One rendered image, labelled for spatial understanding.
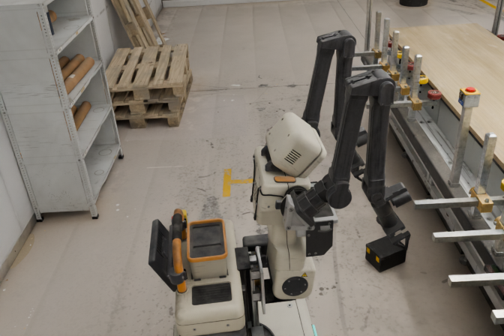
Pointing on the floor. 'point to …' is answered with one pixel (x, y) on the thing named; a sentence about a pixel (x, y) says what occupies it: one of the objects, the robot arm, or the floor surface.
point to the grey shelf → (106, 158)
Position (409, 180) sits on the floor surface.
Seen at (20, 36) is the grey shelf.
